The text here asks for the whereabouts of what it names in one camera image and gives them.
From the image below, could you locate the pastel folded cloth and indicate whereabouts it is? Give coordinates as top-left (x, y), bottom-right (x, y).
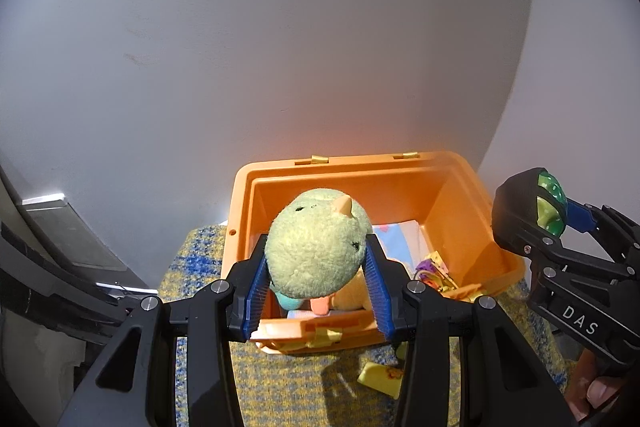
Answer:
top-left (286, 218), bottom-right (434, 320)

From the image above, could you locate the yellow toy cup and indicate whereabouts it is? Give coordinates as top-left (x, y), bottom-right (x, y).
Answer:
top-left (357, 343), bottom-right (408, 400)

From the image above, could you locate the colourful cube toy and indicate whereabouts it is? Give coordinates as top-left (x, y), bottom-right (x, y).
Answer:
top-left (413, 251), bottom-right (458, 294)

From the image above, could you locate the person's right hand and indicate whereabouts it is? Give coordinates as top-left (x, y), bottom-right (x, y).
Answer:
top-left (565, 349), bottom-right (639, 426)

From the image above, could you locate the grey metal furniture panel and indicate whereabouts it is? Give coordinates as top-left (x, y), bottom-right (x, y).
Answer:
top-left (1, 173), bottom-right (158, 298)

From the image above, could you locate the yellow-green plush chick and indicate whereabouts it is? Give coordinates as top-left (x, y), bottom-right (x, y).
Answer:
top-left (265, 188), bottom-right (373, 300)

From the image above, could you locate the yellow blue woven mat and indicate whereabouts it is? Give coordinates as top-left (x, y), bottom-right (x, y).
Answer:
top-left (159, 225), bottom-right (575, 426)

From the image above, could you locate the cream orange plush duck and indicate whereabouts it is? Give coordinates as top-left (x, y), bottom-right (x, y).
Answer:
top-left (309, 269), bottom-right (372, 315)

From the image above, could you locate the teal plush toy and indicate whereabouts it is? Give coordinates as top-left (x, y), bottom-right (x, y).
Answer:
top-left (273, 291), bottom-right (305, 311)

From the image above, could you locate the orange plastic storage box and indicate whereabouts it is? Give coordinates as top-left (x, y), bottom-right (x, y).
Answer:
top-left (220, 149), bottom-right (526, 356)

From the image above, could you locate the green black ball toy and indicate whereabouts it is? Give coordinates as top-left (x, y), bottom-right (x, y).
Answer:
top-left (536, 170), bottom-right (567, 237)

